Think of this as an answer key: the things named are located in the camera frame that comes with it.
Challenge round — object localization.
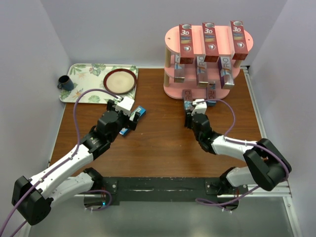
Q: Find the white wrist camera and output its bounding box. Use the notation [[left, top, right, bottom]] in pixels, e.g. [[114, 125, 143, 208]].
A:
[[191, 99, 207, 116], [115, 97, 135, 116]]

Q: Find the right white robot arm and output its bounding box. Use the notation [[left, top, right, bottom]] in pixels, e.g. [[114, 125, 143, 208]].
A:
[[185, 111, 292, 194]]

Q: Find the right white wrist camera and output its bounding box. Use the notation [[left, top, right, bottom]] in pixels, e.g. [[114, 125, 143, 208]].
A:
[[191, 99, 207, 116]]

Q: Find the pink three-tier shelf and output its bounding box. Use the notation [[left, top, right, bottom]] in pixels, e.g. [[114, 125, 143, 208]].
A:
[[163, 23, 253, 99]]

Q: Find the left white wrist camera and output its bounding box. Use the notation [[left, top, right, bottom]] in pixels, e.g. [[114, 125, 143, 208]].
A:
[[115, 97, 135, 116]]

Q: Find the floral serving tray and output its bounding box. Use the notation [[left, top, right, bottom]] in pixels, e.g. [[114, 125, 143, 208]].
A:
[[59, 63, 139, 104]]

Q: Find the silver toothpaste box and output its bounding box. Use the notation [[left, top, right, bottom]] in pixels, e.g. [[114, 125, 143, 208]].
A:
[[218, 57, 235, 89], [196, 56, 208, 87], [182, 89, 193, 112], [206, 83, 217, 107], [174, 54, 185, 83]]

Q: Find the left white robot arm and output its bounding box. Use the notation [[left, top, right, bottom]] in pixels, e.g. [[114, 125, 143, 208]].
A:
[[12, 97, 139, 226]]

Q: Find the dark blue mug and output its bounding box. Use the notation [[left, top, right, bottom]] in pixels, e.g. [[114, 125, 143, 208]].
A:
[[57, 75, 74, 91]]

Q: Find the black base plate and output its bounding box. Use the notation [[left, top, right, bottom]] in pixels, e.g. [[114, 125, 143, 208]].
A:
[[91, 177, 248, 205]]

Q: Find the blue toothpaste box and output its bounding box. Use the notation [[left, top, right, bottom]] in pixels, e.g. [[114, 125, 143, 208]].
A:
[[119, 106, 146, 137]]

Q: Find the red toothpaste box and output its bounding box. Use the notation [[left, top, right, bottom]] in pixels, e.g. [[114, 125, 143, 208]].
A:
[[202, 22, 219, 63], [230, 21, 248, 61], [179, 24, 195, 64]]

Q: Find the brown rimmed beige plate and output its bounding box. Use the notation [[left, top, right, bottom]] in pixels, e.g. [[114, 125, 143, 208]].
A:
[[103, 68, 137, 95]]

